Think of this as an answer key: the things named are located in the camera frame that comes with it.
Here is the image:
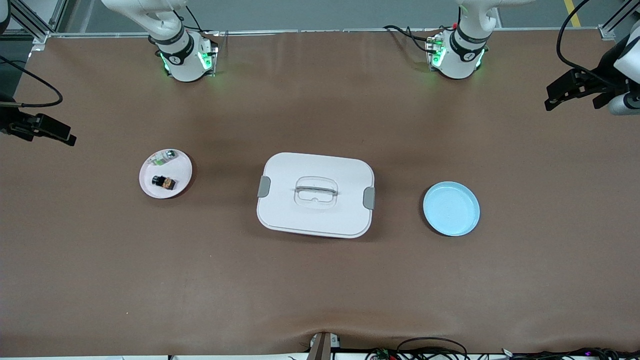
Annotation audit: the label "black cable loop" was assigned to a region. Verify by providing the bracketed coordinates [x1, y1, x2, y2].
[396, 337, 469, 360]

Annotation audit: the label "pink round plate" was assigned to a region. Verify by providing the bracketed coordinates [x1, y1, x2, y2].
[138, 148, 193, 200]

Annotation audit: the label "aluminium frame profile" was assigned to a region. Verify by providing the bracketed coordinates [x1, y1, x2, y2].
[597, 0, 640, 41]
[0, 0, 68, 47]

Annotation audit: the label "green and clear switch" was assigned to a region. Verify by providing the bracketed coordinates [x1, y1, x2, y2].
[151, 149, 179, 166]

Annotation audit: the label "aluminium camera post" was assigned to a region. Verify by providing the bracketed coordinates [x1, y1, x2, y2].
[307, 331, 342, 360]

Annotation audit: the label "light blue round plate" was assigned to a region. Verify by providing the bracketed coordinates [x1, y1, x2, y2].
[423, 181, 481, 237]

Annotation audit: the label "white lidded storage box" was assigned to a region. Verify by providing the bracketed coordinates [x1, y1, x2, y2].
[256, 152, 376, 239]

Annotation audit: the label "aluminium table edge rail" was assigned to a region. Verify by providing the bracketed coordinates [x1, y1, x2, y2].
[47, 27, 603, 38]

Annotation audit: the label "tangled black cables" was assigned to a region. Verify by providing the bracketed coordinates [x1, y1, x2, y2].
[500, 346, 640, 360]

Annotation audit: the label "black arm base cable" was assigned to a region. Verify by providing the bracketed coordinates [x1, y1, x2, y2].
[172, 4, 207, 35]
[383, 24, 443, 55]

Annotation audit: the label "small coloured wire bundle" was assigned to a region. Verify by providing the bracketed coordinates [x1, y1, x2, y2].
[365, 346, 401, 360]

